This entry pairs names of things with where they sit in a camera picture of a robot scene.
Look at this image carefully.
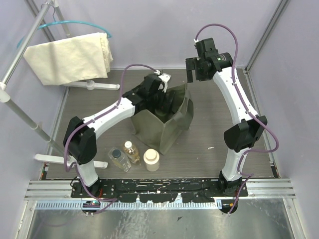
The olive green canvas bag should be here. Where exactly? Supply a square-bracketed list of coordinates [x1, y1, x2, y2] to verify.
[131, 84, 194, 155]

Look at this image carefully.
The cream bottle with beige cap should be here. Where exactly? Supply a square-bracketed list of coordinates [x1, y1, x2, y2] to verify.
[143, 148, 160, 172]

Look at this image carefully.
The green bottle with beige cap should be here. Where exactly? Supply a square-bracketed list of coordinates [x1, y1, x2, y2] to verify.
[155, 109, 167, 121]

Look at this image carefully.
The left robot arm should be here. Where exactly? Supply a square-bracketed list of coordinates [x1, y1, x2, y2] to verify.
[63, 73, 171, 197]

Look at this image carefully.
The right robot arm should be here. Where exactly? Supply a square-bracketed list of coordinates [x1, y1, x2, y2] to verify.
[185, 38, 268, 196]

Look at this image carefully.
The cream canvas cloth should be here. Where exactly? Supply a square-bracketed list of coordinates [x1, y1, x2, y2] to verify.
[23, 32, 113, 86]

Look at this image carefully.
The amber bottle with white cap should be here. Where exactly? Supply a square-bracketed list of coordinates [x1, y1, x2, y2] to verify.
[123, 141, 140, 164]

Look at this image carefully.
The clear bottle with dark cap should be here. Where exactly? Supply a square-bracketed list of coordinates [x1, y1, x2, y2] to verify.
[108, 147, 131, 172]

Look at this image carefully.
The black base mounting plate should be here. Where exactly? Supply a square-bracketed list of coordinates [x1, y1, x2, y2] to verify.
[71, 178, 248, 204]

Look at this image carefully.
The teal clothes hanger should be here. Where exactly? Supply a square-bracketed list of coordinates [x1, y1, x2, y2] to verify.
[17, 21, 113, 49]

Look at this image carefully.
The white metal clothes rack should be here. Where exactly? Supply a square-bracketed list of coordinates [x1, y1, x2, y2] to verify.
[0, 0, 120, 170]

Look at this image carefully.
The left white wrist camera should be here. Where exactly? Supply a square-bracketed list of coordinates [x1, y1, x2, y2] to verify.
[154, 70, 171, 93]

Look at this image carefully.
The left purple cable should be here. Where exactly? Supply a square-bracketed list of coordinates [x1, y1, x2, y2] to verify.
[63, 64, 160, 215]

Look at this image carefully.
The purple cable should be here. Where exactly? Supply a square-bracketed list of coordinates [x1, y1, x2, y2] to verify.
[63, 64, 160, 215]
[193, 23, 279, 215]

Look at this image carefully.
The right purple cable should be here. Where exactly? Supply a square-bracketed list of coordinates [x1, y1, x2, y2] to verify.
[193, 23, 279, 215]

